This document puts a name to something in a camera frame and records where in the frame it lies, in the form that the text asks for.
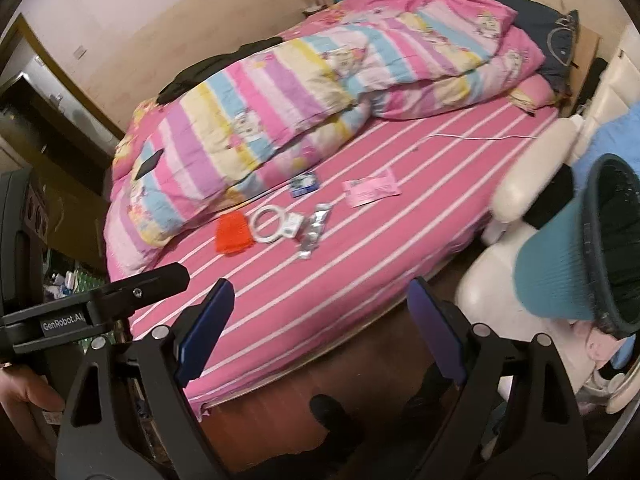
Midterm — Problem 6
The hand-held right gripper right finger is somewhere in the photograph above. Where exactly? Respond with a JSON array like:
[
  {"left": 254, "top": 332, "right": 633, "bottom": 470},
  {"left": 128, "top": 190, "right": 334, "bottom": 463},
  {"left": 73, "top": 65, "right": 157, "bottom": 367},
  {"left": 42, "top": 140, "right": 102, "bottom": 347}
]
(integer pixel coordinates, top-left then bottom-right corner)
[{"left": 406, "top": 277, "right": 591, "bottom": 480}]

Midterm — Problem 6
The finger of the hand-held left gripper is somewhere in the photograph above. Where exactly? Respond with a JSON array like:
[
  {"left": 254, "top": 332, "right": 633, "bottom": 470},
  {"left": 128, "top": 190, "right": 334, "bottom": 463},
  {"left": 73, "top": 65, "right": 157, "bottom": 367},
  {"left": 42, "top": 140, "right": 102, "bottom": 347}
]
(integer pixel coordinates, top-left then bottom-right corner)
[{"left": 0, "top": 262, "right": 191, "bottom": 356}]

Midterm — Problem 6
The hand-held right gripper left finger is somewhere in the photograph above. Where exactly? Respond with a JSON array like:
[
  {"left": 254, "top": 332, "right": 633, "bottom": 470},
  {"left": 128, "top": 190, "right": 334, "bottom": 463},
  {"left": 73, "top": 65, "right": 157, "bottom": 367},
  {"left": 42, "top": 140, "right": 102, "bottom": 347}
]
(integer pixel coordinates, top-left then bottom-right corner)
[{"left": 54, "top": 278, "right": 236, "bottom": 480}]

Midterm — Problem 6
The orange mesh scrubber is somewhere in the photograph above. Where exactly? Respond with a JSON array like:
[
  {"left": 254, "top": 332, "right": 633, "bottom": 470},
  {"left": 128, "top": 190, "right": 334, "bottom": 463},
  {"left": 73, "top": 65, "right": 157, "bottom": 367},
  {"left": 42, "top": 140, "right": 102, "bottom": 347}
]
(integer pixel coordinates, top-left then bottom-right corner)
[{"left": 215, "top": 211, "right": 253, "bottom": 256}]

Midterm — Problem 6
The white plastic ring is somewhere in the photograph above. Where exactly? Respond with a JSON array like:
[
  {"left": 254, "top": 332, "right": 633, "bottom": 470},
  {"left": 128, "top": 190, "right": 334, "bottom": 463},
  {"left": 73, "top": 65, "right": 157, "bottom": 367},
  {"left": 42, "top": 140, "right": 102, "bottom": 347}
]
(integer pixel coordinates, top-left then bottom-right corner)
[{"left": 248, "top": 205, "right": 287, "bottom": 245}]

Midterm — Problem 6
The teal waste basket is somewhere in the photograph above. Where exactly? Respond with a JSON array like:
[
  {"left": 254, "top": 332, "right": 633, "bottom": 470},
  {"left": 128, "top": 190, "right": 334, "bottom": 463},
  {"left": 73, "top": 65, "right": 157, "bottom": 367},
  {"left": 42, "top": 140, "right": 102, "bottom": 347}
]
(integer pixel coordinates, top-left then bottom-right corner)
[{"left": 515, "top": 154, "right": 640, "bottom": 338}]

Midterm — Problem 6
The silver foil wrapper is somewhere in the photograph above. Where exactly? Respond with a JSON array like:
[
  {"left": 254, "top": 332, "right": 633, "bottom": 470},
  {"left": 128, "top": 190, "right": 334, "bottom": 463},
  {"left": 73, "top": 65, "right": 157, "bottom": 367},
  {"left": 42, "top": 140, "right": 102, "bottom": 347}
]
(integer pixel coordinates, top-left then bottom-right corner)
[{"left": 295, "top": 202, "right": 333, "bottom": 261}]

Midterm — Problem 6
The pink plastic packet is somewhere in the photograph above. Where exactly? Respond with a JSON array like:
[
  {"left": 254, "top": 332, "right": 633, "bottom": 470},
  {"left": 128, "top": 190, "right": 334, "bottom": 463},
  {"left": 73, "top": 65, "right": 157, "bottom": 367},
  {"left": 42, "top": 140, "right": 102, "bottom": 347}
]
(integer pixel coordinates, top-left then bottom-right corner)
[{"left": 342, "top": 170, "right": 401, "bottom": 209}]

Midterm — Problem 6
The blue green tissue packet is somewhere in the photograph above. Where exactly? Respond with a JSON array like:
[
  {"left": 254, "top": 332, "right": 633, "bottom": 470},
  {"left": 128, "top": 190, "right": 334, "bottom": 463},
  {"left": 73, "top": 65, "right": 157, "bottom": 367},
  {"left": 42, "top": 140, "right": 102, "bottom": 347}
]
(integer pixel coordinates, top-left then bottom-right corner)
[{"left": 290, "top": 172, "right": 319, "bottom": 197}]

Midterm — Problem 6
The person's left hand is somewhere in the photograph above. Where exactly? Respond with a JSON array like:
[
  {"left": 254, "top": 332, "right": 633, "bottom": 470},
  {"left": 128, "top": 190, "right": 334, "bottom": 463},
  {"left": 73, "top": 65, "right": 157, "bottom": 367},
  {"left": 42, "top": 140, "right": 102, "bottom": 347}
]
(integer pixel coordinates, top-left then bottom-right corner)
[{"left": 0, "top": 364, "right": 66, "bottom": 456}]

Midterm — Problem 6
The pile of small containers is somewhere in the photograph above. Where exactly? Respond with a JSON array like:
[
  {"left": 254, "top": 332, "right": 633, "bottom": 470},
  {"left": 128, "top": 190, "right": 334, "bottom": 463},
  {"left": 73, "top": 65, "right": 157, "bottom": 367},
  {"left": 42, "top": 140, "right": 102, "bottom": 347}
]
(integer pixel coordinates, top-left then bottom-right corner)
[{"left": 42, "top": 255, "right": 116, "bottom": 301}]

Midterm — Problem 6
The white leather chair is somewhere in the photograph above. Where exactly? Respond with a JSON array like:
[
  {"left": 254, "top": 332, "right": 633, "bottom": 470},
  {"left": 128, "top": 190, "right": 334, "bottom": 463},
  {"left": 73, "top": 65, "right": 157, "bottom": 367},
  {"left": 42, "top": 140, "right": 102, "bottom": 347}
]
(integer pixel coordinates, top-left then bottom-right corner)
[{"left": 455, "top": 25, "right": 640, "bottom": 416}]

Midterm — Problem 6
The brown wooden furniture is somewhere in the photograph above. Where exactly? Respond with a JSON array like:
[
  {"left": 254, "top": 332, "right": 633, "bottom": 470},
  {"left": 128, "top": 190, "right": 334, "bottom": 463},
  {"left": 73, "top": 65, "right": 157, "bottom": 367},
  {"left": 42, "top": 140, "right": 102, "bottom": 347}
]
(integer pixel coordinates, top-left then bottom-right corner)
[{"left": 0, "top": 15, "right": 126, "bottom": 281}]

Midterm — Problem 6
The pink striped bed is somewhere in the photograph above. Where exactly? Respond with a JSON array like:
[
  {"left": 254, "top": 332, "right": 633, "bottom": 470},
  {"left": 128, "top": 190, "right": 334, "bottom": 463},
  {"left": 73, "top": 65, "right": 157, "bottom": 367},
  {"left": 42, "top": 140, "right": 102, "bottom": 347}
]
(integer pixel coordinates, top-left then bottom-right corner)
[{"left": 102, "top": 0, "right": 561, "bottom": 411}]

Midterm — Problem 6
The black phone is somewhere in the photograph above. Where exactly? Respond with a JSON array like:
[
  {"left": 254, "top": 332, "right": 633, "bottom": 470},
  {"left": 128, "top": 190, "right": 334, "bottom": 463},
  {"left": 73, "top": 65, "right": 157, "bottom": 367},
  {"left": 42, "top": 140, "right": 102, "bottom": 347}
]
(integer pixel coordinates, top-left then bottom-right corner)
[{"left": 135, "top": 148, "right": 165, "bottom": 181}]

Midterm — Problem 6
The pink cloth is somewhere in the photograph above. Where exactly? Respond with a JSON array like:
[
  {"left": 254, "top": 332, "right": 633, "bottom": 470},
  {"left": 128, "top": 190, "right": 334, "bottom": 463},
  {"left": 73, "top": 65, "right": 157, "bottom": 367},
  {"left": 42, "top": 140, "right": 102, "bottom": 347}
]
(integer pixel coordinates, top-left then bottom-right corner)
[{"left": 575, "top": 320, "right": 631, "bottom": 376}]

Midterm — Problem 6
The pastel striped cartoon quilt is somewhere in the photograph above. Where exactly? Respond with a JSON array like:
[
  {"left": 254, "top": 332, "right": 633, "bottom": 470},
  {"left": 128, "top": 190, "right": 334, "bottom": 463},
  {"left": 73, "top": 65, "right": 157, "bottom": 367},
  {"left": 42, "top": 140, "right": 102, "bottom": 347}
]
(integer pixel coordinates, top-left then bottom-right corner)
[{"left": 111, "top": 0, "right": 546, "bottom": 261}]

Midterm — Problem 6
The black garment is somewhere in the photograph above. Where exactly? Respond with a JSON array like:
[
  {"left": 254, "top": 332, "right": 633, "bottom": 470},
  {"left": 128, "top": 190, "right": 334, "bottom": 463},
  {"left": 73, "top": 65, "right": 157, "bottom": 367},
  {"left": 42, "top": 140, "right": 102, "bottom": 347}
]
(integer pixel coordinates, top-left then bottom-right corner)
[{"left": 157, "top": 36, "right": 286, "bottom": 103}]

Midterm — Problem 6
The pink pillow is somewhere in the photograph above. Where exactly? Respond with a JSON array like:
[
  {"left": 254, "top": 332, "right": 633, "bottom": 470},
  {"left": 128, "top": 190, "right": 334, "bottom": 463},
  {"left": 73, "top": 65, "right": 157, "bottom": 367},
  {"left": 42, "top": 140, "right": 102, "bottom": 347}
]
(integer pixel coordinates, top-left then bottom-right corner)
[{"left": 507, "top": 74, "right": 558, "bottom": 111}]

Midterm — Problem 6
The light blue cloth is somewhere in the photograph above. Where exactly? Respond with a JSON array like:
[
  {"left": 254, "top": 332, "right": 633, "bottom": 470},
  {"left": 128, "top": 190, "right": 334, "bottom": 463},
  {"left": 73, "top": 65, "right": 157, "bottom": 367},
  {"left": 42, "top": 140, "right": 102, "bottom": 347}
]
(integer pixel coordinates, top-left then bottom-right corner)
[{"left": 570, "top": 110, "right": 640, "bottom": 181}]

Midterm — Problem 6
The black bag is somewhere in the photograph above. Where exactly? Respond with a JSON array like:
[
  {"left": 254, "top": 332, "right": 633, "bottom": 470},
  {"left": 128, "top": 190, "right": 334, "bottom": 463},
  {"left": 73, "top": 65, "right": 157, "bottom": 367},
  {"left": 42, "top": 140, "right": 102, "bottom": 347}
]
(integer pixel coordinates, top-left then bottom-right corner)
[{"left": 575, "top": 57, "right": 608, "bottom": 116}]

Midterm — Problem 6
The brown cardboard panel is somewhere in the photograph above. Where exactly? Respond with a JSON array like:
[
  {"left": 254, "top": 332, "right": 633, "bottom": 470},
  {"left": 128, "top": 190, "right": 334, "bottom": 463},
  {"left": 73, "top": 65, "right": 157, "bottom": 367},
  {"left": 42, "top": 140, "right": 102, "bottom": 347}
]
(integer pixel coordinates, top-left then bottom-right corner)
[{"left": 560, "top": 25, "right": 601, "bottom": 106}]

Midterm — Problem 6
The dark blue pillow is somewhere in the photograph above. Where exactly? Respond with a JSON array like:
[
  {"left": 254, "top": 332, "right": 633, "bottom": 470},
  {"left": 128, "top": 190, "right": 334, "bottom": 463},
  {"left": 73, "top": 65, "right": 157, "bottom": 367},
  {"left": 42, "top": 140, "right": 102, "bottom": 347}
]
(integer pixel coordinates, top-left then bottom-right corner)
[{"left": 440, "top": 0, "right": 581, "bottom": 98}]

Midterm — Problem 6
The white cable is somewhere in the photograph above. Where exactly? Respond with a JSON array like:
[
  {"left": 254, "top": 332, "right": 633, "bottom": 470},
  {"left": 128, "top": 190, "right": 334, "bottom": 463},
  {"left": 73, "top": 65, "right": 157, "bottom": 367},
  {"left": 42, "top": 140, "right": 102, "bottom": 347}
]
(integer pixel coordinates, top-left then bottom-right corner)
[{"left": 425, "top": 132, "right": 543, "bottom": 142}]

